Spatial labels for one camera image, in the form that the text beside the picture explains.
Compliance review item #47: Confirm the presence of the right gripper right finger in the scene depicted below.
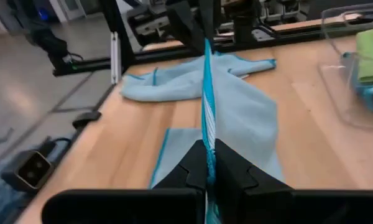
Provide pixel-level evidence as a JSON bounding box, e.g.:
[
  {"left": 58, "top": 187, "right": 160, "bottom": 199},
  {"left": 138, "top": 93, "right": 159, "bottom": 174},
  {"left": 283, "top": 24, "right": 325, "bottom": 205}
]
[{"left": 215, "top": 139, "right": 373, "bottom": 224}]

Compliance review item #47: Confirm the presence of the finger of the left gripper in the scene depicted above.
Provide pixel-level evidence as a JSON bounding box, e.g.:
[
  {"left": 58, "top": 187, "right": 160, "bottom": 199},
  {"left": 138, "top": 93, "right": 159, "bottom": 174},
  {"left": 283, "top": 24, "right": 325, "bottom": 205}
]
[
  {"left": 166, "top": 0, "right": 206, "bottom": 54},
  {"left": 201, "top": 0, "right": 221, "bottom": 47}
]

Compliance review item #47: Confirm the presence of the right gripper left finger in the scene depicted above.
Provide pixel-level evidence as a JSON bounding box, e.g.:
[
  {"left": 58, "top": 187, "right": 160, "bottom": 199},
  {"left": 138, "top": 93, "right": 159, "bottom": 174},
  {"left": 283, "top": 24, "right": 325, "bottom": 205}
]
[{"left": 42, "top": 139, "right": 208, "bottom": 224}]

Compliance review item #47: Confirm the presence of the black table clamp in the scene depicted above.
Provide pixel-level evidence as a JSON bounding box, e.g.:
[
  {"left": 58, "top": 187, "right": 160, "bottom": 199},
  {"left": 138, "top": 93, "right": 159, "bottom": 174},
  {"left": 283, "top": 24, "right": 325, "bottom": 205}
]
[{"left": 71, "top": 111, "right": 103, "bottom": 130}]

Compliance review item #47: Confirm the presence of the clear plastic bin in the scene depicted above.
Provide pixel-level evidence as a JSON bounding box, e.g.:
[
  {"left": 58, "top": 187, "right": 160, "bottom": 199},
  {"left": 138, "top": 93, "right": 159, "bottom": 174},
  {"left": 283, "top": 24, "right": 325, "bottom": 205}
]
[{"left": 318, "top": 2, "right": 373, "bottom": 130}]

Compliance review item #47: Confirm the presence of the black camera cable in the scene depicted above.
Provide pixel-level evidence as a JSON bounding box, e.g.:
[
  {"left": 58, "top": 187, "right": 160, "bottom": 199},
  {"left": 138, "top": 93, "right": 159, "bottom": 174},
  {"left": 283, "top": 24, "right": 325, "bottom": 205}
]
[{"left": 39, "top": 136, "right": 72, "bottom": 156}]

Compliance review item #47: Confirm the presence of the small black camera box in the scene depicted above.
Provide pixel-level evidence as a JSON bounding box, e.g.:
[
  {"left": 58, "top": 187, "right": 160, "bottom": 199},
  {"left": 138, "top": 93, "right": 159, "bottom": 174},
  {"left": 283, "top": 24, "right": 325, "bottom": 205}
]
[{"left": 1, "top": 149, "right": 55, "bottom": 194}]

